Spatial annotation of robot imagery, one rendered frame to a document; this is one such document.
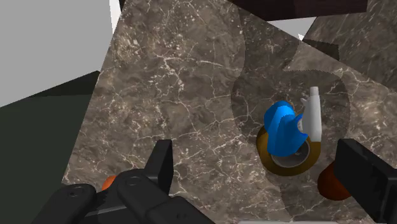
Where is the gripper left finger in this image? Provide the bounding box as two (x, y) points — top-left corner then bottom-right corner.
(31, 139), (215, 224)

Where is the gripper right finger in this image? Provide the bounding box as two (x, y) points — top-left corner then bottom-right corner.
(333, 138), (397, 224)

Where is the orange round object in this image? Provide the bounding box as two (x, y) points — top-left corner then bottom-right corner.
(317, 160), (353, 201)

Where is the small orange ball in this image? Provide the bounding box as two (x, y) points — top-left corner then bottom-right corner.
(101, 175), (118, 192)

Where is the brown tape roll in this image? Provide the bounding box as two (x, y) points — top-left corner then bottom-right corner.
(255, 125), (322, 177)

